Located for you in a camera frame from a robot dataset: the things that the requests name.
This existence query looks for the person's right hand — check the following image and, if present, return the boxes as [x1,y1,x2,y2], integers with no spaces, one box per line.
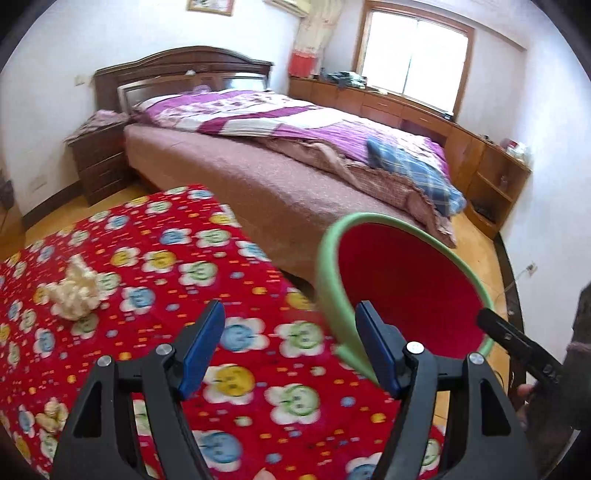
[517,383,539,417]

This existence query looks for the dark wooden headboard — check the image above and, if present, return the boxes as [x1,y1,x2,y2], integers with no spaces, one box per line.
[94,45,274,121]

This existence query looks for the white air conditioner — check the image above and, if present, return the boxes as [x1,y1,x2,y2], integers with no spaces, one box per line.
[265,0,310,17]

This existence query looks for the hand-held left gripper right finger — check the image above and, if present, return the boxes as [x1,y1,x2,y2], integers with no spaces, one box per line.
[355,300,539,480]

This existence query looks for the green and red basin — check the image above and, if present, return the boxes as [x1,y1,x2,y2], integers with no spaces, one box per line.
[316,212,498,387]

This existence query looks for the pile of clothes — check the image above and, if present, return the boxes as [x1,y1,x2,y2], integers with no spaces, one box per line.
[322,71,369,89]

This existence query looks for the dark wooden nightstand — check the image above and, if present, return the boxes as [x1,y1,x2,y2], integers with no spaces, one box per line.
[67,121,133,206]

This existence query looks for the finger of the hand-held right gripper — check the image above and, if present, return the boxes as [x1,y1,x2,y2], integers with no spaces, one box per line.
[475,308,564,394]

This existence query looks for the wooden wardrobe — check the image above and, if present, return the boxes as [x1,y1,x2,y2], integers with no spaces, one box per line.
[0,198,27,260]

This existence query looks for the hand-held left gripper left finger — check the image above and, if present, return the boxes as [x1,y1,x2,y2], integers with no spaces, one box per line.
[51,299,227,480]

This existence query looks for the white and red curtain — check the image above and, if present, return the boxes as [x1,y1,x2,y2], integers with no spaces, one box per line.
[288,0,341,79]

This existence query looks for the white and red containers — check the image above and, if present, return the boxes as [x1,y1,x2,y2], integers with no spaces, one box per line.
[505,138,530,163]

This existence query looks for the wooden framed window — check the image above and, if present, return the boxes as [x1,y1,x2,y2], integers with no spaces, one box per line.
[357,0,476,117]

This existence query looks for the blue plaid blanket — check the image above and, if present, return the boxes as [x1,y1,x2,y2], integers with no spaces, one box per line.
[366,137,467,218]

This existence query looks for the framed wall picture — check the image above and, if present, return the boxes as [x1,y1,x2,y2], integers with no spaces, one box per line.
[187,0,236,17]

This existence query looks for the bed with pink sheet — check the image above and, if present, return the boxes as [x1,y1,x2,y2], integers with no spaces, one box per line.
[122,88,467,289]

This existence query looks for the pink brown blanket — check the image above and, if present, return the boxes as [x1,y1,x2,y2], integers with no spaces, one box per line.
[263,137,459,248]

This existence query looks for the long wooden cabinet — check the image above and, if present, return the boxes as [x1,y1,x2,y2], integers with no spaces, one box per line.
[288,76,533,241]

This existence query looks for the purple and white quilt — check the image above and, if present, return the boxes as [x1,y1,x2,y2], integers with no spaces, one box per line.
[131,88,451,185]

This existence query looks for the person's right forearm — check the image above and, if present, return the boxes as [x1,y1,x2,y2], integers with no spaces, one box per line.
[526,342,591,479]

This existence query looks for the folded clothes on nightstand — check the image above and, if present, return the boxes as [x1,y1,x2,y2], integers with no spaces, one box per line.
[68,109,130,142]

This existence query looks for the red floral tablecloth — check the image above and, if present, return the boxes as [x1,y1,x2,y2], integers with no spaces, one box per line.
[0,185,447,480]

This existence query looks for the dark curved wooden rail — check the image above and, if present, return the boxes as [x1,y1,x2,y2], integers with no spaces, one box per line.
[492,231,527,403]

